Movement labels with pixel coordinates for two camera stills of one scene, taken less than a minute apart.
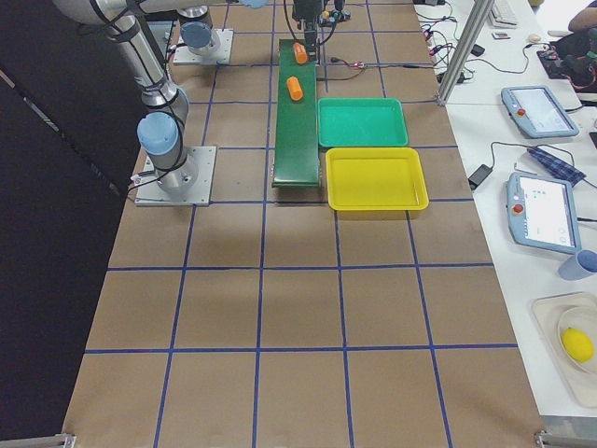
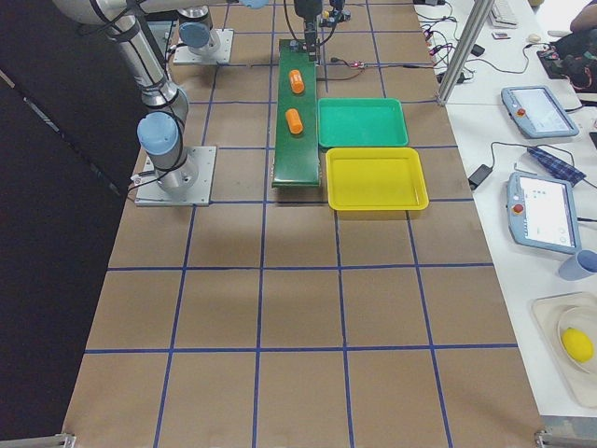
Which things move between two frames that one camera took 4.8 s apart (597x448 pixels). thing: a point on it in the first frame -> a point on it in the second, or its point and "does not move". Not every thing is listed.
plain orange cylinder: [295, 88] -> [294, 121]
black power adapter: [479, 175] does not move
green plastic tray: [359, 122] does not move
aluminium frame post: [479, 16] does not move
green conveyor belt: [297, 157] does not move
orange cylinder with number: [300, 53] -> [296, 81]
